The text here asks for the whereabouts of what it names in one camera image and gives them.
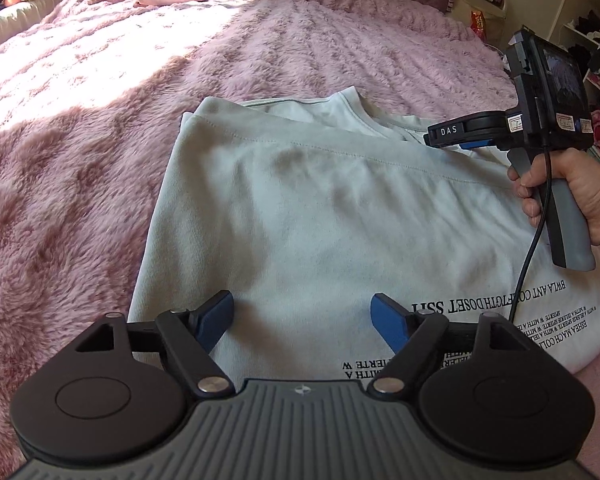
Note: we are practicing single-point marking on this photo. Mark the white t-shirt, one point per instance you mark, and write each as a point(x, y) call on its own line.
point(306, 209)

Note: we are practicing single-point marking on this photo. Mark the pink fluffy blanket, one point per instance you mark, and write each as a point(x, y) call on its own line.
point(90, 101)

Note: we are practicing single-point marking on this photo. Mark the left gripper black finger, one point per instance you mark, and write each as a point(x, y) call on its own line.
point(477, 130)

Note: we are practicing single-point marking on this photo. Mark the red snack bag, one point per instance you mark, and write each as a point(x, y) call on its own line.
point(478, 24)

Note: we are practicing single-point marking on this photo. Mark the person's right hand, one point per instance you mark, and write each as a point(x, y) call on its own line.
point(582, 174)

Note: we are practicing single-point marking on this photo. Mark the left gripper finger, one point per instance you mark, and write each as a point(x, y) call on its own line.
point(420, 341)
point(184, 339)

